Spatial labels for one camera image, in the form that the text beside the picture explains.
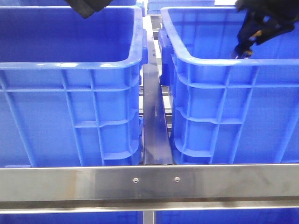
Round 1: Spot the blue crate lower left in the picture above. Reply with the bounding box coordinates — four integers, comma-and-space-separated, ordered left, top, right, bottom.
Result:
0, 211, 143, 224

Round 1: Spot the large blue crate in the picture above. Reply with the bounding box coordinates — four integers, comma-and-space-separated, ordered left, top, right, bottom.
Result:
158, 7, 299, 164
0, 6, 148, 168

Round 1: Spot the blue crate rear centre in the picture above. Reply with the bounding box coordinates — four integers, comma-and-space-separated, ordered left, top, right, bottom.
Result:
147, 0, 215, 14

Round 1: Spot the large blue crate left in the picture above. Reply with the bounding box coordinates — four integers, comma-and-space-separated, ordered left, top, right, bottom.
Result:
0, 6, 148, 168

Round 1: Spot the steel lower vertical post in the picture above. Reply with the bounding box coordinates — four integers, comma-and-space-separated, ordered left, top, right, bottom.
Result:
142, 210, 156, 224

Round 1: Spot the blue crate lower right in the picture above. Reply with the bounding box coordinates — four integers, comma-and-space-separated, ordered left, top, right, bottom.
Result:
156, 208, 299, 224

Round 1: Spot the large blue crate right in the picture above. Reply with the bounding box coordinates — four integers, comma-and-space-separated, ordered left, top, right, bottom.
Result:
158, 7, 299, 164

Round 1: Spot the steel centre divider bar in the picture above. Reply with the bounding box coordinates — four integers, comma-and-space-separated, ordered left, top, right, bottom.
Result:
143, 37, 173, 165

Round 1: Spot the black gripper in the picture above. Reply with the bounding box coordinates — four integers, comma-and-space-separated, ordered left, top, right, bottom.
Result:
65, 0, 112, 19
231, 0, 299, 59

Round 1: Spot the steel front shelf rail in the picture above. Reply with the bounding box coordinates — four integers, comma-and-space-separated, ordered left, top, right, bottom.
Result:
0, 164, 299, 214

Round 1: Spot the blue crate rear left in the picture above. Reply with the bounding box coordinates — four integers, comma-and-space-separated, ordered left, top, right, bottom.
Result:
15, 0, 144, 8

